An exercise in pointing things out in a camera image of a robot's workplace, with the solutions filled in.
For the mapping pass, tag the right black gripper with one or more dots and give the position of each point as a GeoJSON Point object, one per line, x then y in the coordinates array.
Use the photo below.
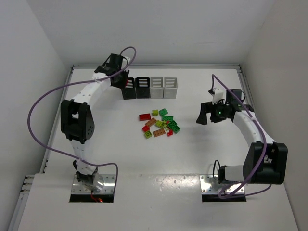
{"type": "Point", "coordinates": [208, 111]}

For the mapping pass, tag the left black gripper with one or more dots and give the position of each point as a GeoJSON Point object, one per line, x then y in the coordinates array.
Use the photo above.
{"type": "Point", "coordinates": [121, 80]}

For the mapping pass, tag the green lego brick top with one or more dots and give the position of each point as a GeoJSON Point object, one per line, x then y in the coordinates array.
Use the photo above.
{"type": "Point", "coordinates": [163, 112]}

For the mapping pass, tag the red 2x3 lego brick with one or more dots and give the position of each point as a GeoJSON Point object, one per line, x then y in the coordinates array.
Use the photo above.
{"type": "Point", "coordinates": [145, 117]}

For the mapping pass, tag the red small lego brick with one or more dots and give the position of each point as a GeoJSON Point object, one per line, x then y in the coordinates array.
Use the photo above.
{"type": "Point", "coordinates": [170, 133]}
{"type": "Point", "coordinates": [145, 129]}

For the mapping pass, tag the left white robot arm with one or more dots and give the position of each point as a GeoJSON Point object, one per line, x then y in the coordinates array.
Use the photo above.
{"type": "Point", "coordinates": [77, 122]}

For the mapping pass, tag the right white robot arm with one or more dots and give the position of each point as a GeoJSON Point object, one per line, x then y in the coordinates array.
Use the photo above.
{"type": "Point", "coordinates": [266, 159]}

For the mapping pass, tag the black slotted container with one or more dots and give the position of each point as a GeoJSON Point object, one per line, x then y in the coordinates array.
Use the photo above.
{"type": "Point", "coordinates": [142, 87]}
{"type": "Point", "coordinates": [129, 92]}

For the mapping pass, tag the white slotted container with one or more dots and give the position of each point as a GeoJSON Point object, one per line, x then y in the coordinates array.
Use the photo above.
{"type": "Point", "coordinates": [170, 87]}
{"type": "Point", "coordinates": [157, 87]}

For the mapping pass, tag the green 2x3 lego brick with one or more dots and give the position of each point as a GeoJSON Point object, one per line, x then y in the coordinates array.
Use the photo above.
{"type": "Point", "coordinates": [167, 118]}

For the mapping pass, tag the lime small lego brick top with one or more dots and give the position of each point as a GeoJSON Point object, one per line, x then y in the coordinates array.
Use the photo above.
{"type": "Point", "coordinates": [154, 112]}

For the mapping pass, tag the brown lego brick upper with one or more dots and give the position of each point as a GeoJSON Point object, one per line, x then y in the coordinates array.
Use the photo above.
{"type": "Point", "coordinates": [151, 122]}

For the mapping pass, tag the brown lego brick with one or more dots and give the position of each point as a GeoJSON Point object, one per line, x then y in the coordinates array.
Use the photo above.
{"type": "Point", "coordinates": [159, 132]}
{"type": "Point", "coordinates": [151, 122]}

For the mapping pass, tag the brown lego brick lower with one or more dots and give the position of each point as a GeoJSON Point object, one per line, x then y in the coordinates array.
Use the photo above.
{"type": "Point", "coordinates": [159, 132]}

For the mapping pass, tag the lime lego brick bottom left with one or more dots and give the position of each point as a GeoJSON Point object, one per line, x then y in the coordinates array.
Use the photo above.
{"type": "Point", "coordinates": [148, 134]}

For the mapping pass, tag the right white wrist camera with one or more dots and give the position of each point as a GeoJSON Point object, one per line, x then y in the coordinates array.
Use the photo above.
{"type": "Point", "coordinates": [217, 95]}

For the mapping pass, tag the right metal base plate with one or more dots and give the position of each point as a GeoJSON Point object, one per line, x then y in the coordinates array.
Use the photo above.
{"type": "Point", "coordinates": [210, 186]}

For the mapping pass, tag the metal base plate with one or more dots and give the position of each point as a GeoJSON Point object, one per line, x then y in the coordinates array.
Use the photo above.
{"type": "Point", "coordinates": [103, 184]}
{"type": "Point", "coordinates": [210, 186]}

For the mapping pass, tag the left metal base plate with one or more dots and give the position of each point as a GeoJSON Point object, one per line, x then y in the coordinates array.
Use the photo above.
{"type": "Point", "coordinates": [103, 184]}

